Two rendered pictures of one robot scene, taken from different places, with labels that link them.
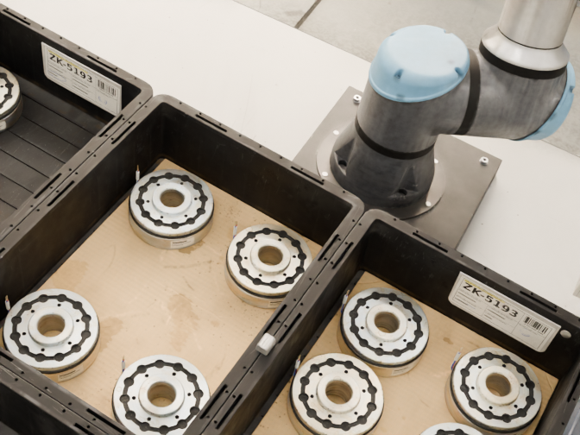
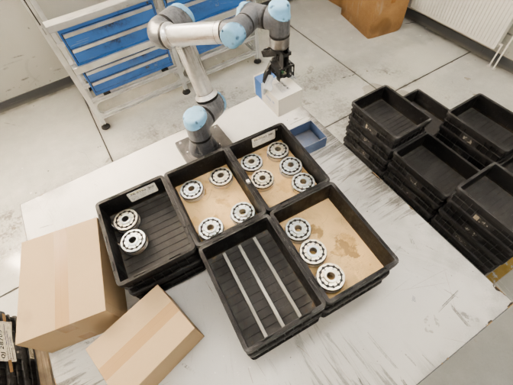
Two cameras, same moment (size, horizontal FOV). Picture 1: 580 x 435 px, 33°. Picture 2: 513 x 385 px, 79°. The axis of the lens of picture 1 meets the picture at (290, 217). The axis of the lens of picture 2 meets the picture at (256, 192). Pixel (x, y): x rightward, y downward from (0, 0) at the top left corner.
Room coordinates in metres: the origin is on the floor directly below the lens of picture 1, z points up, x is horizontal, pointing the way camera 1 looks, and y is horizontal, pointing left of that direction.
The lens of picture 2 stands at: (-0.06, 0.51, 1.98)
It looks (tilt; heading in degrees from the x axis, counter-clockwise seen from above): 56 degrees down; 316
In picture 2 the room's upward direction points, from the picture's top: 7 degrees counter-clockwise
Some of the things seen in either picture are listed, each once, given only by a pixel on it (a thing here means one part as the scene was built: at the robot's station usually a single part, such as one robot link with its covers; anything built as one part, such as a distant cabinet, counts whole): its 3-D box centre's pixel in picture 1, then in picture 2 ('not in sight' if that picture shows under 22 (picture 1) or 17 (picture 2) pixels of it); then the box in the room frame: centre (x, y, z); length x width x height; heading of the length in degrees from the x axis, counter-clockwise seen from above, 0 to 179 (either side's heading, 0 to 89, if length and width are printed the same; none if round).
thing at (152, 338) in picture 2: not in sight; (148, 342); (0.42, 0.68, 0.78); 0.30 x 0.22 x 0.16; 86
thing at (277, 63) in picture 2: not in sight; (280, 61); (0.62, -0.36, 1.25); 0.09 x 0.08 x 0.12; 162
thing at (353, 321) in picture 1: (385, 324); (251, 162); (0.61, -0.13, 0.86); 0.10 x 0.10 x 0.01
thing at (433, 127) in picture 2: not in sight; (418, 122); (0.22, -1.51, 0.26); 0.40 x 0.30 x 0.23; 162
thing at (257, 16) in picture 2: not in sight; (251, 17); (0.72, -0.33, 1.41); 0.11 x 0.11 x 0.08; 13
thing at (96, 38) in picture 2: not in sight; (122, 50); (2.36, -0.53, 0.60); 0.72 x 0.03 x 0.56; 72
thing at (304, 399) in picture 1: (337, 394); (262, 179); (0.51, -0.09, 0.86); 0.10 x 0.10 x 0.01
